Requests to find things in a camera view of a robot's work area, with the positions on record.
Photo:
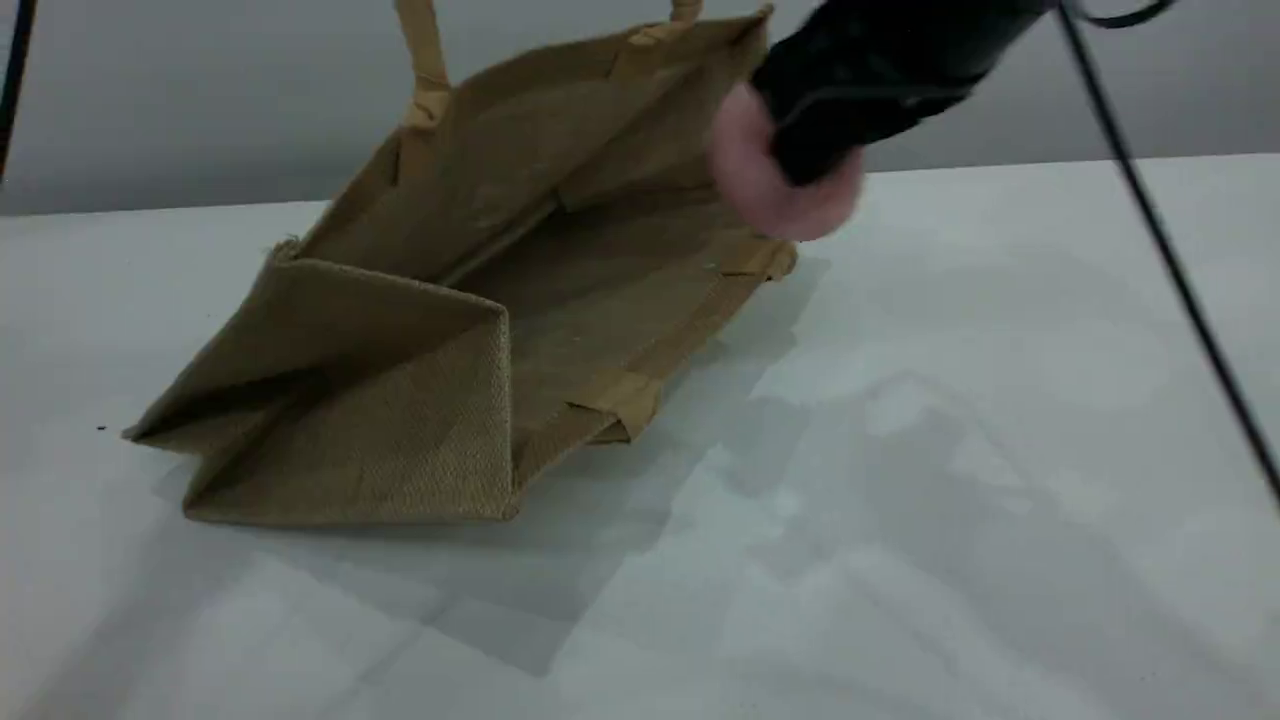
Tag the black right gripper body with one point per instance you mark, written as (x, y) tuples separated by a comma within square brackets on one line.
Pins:
[(900, 50)]

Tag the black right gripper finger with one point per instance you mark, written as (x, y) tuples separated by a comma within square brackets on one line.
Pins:
[(815, 155)]

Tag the pink peach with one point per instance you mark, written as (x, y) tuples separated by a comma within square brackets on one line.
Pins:
[(760, 195)]

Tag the brown jute tote bag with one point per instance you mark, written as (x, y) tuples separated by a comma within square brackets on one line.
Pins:
[(440, 400)]

